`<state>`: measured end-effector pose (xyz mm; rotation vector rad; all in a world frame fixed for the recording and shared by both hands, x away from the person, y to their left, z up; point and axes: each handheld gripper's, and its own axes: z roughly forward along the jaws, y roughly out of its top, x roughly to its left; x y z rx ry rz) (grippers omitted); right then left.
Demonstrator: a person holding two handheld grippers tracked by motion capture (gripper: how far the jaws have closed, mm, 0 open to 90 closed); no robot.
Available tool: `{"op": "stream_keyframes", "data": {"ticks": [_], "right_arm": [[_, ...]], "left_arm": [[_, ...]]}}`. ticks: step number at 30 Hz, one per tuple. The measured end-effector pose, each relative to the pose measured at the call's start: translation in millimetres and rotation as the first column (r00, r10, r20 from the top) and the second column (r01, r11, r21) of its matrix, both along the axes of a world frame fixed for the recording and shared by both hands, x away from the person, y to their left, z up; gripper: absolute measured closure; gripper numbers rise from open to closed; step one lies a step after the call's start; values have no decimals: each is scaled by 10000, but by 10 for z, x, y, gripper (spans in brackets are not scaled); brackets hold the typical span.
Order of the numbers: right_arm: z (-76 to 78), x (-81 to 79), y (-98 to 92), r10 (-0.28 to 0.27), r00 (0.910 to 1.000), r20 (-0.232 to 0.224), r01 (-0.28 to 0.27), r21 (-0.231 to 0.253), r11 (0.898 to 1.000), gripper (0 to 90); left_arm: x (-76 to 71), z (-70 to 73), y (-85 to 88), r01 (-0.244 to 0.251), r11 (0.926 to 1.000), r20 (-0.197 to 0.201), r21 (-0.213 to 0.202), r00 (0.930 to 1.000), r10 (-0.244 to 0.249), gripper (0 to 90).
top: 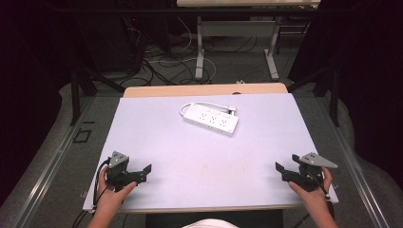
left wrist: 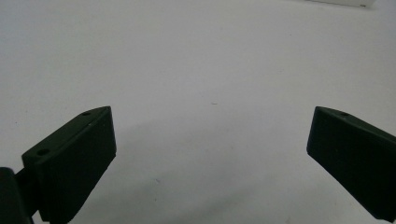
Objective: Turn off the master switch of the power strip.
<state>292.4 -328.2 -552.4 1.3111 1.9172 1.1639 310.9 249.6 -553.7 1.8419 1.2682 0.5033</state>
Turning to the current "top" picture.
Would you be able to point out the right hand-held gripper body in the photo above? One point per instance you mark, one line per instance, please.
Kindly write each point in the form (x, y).
(309, 172)

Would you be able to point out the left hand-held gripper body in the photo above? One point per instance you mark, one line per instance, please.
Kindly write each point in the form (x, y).
(118, 173)

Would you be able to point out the person's right hand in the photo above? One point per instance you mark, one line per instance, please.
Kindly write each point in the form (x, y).
(312, 196)

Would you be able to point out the person's left hand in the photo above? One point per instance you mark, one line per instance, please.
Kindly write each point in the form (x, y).
(111, 198)

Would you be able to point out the pale lilac table mat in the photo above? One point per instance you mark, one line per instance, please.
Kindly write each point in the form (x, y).
(202, 158)

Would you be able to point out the white power strip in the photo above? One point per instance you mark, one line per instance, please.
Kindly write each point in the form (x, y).
(211, 119)

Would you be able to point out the person's white clothing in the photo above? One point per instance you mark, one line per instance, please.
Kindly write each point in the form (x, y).
(209, 223)

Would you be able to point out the black metal stand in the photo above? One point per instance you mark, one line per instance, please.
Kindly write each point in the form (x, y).
(82, 88)
(329, 91)

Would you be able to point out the white desk with metal legs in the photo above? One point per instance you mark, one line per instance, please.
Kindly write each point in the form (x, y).
(237, 28)

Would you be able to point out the aluminium floor rail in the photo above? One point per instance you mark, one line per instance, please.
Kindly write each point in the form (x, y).
(356, 164)
(47, 167)

